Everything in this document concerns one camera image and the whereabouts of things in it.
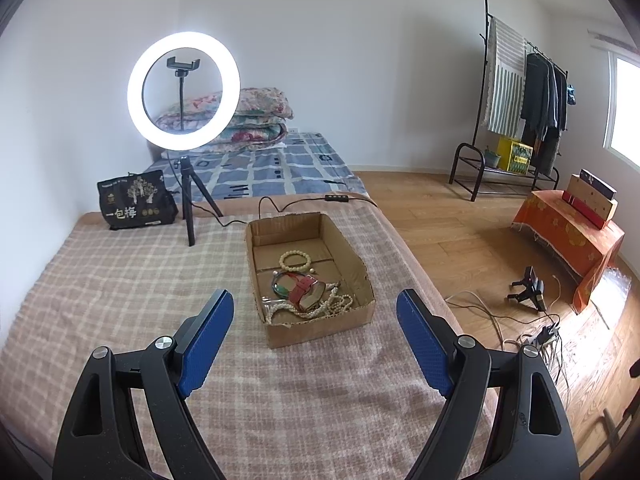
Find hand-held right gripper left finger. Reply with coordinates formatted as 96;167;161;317
52;288;236;480

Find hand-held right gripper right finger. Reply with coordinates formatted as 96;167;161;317
396;288;581;480

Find green pendant with red cord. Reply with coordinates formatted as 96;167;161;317
270;270;301;298

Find long white pearl necklace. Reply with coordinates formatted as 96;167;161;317
295;292;356;320

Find red strap wristwatch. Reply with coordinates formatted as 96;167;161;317
287;275;326;311

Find beige bead bracelet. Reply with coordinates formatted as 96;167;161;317
278;251;313;271

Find pink plaid blanket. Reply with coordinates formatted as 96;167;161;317
0;192;501;480

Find black tripod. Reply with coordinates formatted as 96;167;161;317
172;155;226;247

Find black printed bag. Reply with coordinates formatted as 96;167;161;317
96;170;179;232

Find orange covered side table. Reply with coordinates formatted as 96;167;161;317
511;190;626;315

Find blue checkered bed sheet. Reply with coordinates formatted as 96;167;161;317
142;131;371;206

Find yellow crate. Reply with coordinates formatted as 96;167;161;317
496;136;534;173

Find brown cardboard box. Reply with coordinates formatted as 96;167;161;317
570;174;618;223

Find dark blue flat box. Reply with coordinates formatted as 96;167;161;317
579;169;617;200

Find folded floral quilt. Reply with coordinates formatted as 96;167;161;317
152;86;295;153

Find dark hanging clothes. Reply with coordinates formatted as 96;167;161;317
520;52;576;171

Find striped towel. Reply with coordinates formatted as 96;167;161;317
482;16;527;136

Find black phone clamp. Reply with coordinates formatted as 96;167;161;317
166;56;202;133

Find window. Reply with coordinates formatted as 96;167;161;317
602;50;640;168

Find black clothes rack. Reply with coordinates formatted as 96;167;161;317
448;0;571;203

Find small black tripod camera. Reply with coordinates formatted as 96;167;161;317
506;266;547;313

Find tangle of floor cables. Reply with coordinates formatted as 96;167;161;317
445;275;611;406

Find black cable with inline remote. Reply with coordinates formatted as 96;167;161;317
192;194;381;231

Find white ring light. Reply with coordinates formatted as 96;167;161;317
126;31;241;152

